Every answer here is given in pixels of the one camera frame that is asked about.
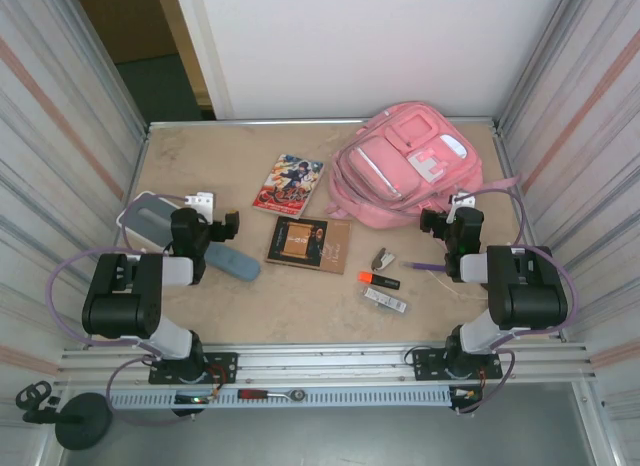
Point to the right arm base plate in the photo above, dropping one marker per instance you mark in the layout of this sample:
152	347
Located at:
427	363

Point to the purple pen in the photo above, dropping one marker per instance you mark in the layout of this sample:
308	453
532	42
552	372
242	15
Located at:
425	266

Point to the brown wooden door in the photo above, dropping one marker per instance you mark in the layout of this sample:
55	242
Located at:
125	21

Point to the black round stand base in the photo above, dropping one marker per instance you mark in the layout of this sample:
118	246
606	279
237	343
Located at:
82	426

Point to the red manga book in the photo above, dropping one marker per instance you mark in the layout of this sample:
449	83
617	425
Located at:
287	186

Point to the black clamp holder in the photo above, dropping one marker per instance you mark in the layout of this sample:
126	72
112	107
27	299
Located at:
32	398

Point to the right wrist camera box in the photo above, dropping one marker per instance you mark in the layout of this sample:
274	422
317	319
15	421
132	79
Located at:
464	201

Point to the orange black highlighter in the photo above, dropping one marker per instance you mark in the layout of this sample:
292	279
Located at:
380	281

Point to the white grey square box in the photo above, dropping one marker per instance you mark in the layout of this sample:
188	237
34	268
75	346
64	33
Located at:
145	218

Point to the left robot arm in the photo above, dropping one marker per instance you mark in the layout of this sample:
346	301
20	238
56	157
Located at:
117	306

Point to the blue pencil case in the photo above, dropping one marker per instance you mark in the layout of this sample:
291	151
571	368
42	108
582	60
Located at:
235	266

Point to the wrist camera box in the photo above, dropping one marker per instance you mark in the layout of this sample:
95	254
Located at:
464	201
200	200

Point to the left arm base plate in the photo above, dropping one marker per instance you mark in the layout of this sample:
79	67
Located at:
222	367

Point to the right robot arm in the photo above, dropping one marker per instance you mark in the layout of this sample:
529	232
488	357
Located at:
527	296

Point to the brown paperback book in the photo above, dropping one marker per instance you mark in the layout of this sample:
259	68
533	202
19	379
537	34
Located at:
305	243

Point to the pink backpack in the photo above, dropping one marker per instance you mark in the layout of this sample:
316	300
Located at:
390	171

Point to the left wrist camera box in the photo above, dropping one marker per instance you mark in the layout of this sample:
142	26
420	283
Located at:
200	200

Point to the small circuit board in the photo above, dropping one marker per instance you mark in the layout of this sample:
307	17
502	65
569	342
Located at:
190	399

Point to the aluminium mounting rail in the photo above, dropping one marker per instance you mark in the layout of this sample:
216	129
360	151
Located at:
325	361

